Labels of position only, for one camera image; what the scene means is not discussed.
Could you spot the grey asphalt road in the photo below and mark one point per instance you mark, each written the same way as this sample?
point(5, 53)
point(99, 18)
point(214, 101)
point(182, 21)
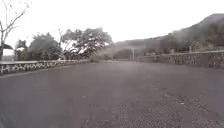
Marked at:
point(110, 96)

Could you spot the row of trees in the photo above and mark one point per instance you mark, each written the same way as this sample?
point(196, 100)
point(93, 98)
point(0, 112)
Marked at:
point(66, 45)

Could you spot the wooded hill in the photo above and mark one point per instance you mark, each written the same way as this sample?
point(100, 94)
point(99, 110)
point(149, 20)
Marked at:
point(190, 38)

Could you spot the bare tree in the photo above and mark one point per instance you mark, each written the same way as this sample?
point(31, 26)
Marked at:
point(6, 30)

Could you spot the low stone wall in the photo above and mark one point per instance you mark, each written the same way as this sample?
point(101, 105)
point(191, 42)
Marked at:
point(193, 59)
point(33, 65)

